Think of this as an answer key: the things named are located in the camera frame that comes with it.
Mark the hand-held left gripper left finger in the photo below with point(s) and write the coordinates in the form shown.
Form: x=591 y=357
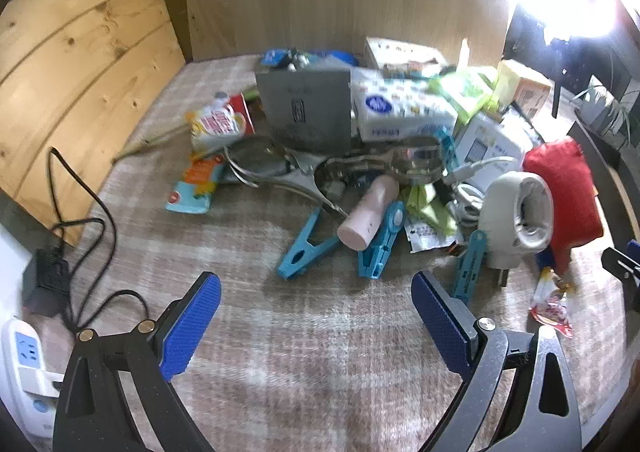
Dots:
x=192 y=327

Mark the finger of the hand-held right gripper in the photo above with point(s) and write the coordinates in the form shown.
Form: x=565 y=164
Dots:
x=620 y=264

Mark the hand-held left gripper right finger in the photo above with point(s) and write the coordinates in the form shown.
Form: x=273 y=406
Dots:
x=440 y=322

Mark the yellow tea stick packet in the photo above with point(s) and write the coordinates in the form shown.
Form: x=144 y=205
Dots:
x=465 y=54

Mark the checked cloth desktop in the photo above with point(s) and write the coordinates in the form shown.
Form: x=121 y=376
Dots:
x=300 y=332

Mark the blue clothespin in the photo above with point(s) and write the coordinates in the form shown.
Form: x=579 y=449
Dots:
x=470 y=267
x=382 y=242
x=300 y=252

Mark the small red snack sachet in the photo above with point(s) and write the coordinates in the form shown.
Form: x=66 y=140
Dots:
x=552 y=307

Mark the small white printed sachet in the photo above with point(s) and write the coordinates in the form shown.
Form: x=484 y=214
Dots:
x=425 y=237

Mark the red pouch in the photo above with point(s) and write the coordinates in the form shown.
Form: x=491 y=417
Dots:
x=565 y=182

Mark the light green packet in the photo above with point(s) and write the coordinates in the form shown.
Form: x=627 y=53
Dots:
x=425 y=204

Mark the beige plug adapter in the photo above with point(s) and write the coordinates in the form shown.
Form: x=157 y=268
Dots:
x=500 y=212

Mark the pink bottle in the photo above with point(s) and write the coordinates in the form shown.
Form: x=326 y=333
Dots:
x=367 y=217

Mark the blue orange packet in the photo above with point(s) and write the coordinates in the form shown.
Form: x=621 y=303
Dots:
x=195 y=187

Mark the black power adapter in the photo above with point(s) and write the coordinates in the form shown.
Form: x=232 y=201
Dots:
x=47 y=272

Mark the shiny metal tool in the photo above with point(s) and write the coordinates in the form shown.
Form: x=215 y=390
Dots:
x=400 y=161

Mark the white power strip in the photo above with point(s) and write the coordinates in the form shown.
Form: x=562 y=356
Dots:
x=22 y=357

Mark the white printed device box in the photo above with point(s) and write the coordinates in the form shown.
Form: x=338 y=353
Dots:
x=487 y=141

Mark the red yellow snack packet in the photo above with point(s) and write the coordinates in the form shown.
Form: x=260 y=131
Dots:
x=217 y=124

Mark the yellow cardboard box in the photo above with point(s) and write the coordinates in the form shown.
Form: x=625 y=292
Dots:
x=525 y=81

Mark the white blue tissue pack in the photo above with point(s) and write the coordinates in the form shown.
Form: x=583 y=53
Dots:
x=400 y=106

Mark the dark monitor screen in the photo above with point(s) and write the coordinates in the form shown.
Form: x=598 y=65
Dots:
x=525 y=41

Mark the grey cardboard box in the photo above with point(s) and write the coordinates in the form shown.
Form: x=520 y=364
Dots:
x=305 y=106

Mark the blue snack packet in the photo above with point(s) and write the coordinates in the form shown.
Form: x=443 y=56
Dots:
x=277 y=56

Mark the blue round object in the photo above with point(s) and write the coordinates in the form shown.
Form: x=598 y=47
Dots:
x=340 y=56

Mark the pine wooden board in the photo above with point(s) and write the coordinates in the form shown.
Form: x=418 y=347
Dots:
x=75 y=56

